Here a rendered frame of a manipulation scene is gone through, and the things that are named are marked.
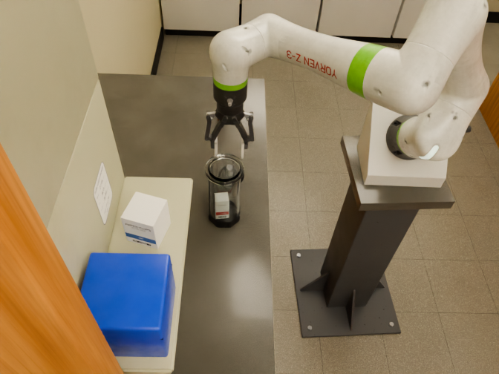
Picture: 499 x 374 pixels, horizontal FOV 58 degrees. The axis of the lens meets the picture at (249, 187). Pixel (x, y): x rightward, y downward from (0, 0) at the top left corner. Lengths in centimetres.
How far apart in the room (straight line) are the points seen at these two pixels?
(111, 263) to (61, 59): 24
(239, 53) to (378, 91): 35
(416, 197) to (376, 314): 93
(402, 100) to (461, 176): 221
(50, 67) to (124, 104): 133
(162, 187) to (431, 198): 106
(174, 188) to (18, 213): 55
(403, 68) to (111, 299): 69
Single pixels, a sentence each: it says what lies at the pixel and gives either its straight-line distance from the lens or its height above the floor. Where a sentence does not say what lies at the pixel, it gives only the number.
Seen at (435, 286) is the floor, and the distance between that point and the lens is 259.
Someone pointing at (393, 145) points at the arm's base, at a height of 109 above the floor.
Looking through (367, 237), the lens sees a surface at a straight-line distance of 182.
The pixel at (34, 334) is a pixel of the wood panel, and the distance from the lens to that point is 30.
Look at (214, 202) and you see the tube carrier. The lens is 131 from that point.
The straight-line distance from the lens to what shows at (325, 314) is 232.
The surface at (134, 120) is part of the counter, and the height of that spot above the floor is 94.
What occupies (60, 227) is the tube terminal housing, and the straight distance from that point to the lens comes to 53.
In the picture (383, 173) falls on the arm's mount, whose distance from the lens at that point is 155.
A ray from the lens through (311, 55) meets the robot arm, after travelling 110.
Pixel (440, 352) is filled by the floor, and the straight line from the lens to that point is 244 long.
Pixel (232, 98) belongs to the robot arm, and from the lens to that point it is 121.
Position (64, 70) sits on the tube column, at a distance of 54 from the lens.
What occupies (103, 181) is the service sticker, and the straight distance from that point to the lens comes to 67.
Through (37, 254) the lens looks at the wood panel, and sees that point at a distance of 25.
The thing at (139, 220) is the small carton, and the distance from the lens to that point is 65.
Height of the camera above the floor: 209
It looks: 50 degrees down
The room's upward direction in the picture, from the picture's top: 4 degrees clockwise
